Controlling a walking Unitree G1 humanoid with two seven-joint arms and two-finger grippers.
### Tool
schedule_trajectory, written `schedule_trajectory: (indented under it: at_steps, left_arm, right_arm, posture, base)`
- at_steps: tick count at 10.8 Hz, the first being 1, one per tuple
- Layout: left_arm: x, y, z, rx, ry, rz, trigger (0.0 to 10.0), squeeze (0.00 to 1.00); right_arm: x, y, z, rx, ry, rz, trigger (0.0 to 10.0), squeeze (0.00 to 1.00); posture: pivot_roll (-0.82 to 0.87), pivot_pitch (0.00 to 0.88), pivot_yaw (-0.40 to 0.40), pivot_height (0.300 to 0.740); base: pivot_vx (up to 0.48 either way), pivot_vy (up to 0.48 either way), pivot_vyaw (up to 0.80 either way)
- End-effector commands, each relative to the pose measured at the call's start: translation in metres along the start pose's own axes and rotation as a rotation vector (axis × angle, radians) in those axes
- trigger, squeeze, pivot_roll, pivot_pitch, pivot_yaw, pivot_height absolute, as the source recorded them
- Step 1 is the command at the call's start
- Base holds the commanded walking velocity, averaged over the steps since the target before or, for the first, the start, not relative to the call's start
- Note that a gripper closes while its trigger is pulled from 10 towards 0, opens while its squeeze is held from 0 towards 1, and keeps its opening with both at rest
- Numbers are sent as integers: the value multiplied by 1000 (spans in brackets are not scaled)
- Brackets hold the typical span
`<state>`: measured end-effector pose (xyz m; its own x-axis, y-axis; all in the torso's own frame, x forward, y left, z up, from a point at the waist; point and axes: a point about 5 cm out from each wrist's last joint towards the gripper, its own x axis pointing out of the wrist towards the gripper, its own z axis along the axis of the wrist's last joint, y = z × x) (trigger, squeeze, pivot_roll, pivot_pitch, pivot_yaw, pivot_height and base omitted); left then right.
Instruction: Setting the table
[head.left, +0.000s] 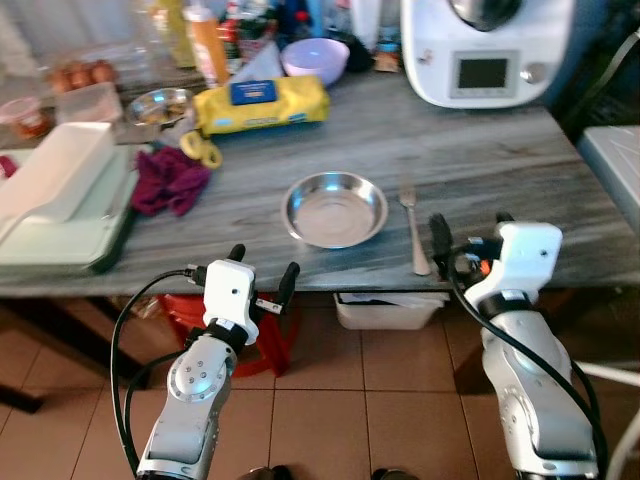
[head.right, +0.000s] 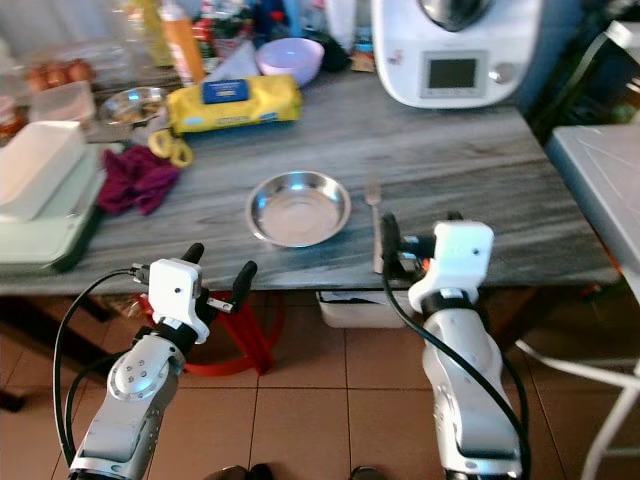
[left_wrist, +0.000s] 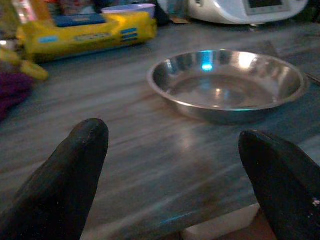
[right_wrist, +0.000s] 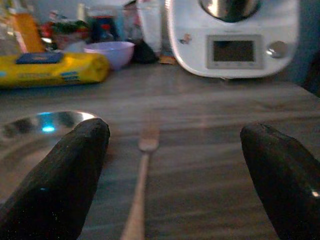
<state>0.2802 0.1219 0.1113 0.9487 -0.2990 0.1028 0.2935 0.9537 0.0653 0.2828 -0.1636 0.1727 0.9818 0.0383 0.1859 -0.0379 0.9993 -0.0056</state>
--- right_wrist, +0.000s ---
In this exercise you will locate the silver metal fork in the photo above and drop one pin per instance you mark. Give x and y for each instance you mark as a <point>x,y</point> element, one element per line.
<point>140,180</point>

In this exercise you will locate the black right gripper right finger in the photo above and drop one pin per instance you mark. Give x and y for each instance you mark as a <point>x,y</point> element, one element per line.
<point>287,180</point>

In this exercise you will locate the orange plastic bottle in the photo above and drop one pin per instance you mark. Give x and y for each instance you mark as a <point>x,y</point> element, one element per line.
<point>28,32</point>

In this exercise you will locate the tall white bottle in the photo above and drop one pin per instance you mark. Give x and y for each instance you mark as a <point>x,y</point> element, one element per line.
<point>151,25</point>

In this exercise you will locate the yellow kitchen wipes pack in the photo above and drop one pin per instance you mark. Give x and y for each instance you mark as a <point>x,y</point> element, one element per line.
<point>82,67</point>

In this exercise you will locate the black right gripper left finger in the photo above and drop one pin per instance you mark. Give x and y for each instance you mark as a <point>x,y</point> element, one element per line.
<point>57,190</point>

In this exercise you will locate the round stainless steel plate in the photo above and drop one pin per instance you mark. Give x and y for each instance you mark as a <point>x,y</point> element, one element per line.
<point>25,140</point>

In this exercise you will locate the black cloth pouch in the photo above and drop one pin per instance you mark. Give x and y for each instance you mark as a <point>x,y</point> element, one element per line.
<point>145,55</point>

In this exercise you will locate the floral patterned container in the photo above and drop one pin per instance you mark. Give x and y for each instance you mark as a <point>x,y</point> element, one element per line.
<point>67,28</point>

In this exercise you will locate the lilac plastic bowl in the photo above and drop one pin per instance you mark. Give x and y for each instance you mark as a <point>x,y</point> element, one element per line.
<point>112,53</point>

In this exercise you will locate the clear glass jar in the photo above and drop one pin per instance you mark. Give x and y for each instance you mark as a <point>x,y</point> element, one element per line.
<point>131,25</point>

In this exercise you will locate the white kitchen food processor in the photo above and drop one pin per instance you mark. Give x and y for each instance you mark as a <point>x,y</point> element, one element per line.
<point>190,57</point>

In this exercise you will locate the small orange packet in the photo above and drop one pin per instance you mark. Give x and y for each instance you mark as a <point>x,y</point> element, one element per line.
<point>166,60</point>

